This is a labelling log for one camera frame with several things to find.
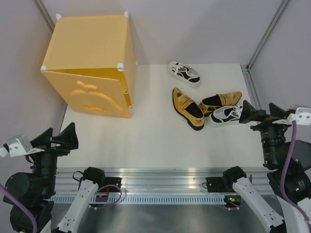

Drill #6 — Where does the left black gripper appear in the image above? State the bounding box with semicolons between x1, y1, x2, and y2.
27;121;79;194

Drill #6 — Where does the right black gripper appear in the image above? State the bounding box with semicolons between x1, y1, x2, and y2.
239;99;294;165

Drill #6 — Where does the gold loafer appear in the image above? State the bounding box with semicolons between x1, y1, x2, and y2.
199;91;242;117
172;87;205;131

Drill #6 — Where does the yellow cabinet door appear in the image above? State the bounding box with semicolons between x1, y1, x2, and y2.
42;70;131;118

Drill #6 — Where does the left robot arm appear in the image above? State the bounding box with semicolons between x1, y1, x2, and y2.
0;122;106;233

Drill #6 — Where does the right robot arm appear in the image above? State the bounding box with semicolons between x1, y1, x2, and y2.
222;100;311;233

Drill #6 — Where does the yellow plastic shoe cabinet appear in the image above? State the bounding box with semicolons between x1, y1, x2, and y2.
41;12;137;113

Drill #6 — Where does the black white sneaker near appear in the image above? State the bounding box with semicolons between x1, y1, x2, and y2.
207;105;243;127

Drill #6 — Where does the black white sneaker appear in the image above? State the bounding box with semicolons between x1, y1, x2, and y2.
207;105;243;127
167;61;201;88

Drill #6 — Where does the black white sneaker far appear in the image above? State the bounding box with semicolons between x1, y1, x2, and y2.
167;61;201;88

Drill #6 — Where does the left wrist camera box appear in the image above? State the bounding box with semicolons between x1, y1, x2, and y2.
0;134;44;158

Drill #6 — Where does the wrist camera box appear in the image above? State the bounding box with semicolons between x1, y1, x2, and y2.
273;105;311;126
0;134;44;158

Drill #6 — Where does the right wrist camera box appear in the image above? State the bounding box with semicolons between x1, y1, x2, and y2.
273;105;311;126

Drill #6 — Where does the right aluminium frame post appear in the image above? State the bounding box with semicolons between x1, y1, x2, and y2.
241;0;291;109

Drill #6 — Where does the aluminium frame post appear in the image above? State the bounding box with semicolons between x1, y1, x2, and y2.
241;0;291;109
33;0;55;33

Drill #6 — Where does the white slotted cable duct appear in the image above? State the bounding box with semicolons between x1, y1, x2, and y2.
50;195;240;205

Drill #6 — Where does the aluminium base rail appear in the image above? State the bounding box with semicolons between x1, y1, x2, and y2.
55;167;273;195

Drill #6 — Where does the left aluminium frame post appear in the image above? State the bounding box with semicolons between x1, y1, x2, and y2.
33;0;55;33

